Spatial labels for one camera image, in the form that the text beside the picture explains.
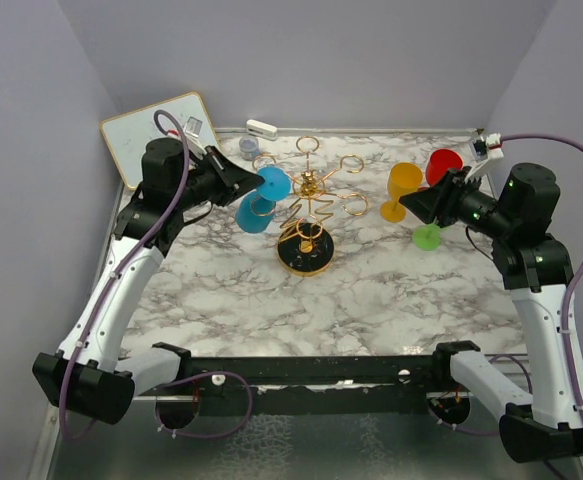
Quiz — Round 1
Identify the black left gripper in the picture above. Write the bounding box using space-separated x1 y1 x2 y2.
174 145 266 211

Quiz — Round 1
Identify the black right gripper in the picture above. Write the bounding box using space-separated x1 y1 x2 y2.
401 165 516 239

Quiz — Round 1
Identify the blue wine glass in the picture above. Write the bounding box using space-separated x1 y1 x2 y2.
235 166 291 234

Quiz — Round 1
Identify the green wine glass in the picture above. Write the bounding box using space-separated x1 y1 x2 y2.
412 223 441 251

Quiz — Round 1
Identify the yellow wine glass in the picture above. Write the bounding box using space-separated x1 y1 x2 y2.
379 162 423 223

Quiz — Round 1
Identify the red wine glass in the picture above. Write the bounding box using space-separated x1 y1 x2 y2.
418 149 464 191

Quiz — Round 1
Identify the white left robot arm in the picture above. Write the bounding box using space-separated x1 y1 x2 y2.
32 137 265 425

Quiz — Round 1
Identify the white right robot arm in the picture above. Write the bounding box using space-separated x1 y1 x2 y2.
400 163 583 463

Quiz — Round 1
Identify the white stapler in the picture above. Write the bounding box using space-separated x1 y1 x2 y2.
245 119 278 141

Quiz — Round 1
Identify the gold-framed whiteboard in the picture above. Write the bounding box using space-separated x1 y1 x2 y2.
100 92 219 190

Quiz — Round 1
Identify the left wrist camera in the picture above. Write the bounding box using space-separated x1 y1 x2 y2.
176 116 215 159

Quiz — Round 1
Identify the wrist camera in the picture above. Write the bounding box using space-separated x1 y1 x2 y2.
176 116 215 159
465 133 504 182

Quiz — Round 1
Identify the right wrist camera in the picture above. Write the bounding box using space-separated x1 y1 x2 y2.
465 133 504 182

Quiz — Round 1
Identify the gold wire glass rack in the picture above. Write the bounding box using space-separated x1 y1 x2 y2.
251 135 369 277

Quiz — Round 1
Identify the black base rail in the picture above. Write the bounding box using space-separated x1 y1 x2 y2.
150 341 478 426

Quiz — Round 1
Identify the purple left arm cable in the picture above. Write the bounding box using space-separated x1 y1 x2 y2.
58 109 255 444

